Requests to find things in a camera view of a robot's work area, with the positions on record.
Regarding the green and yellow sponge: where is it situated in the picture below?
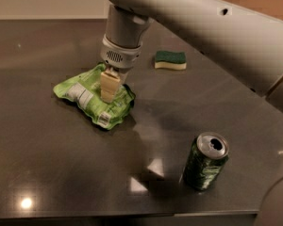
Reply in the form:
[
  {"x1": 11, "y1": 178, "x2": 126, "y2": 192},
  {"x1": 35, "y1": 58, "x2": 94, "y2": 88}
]
[{"x1": 155, "y1": 51, "x2": 187, "y2": 71}]

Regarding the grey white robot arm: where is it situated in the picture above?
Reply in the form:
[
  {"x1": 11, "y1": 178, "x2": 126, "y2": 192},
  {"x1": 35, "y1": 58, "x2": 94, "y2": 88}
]
[{"x1": 109, "y1": 0, "x2": 283, "y2": 114}]

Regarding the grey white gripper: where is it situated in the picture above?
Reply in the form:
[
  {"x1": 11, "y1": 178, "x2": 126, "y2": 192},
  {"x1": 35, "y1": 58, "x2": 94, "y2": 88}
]
[{"x1": 100, "y1": 5, "x2": 150, "y2": 104}]

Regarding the green soda can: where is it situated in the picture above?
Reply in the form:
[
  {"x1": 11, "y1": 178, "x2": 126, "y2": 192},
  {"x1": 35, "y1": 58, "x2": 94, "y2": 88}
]
[{"x1": 183, "y1": 132, "x2": 229, "y2": 191}]

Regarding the green rice chip bag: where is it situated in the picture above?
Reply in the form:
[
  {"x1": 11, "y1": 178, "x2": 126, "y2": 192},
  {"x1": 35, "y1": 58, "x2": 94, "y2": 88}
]
[{"x1": 53, "y1": 63, "x2": 136, "y2": 130}]

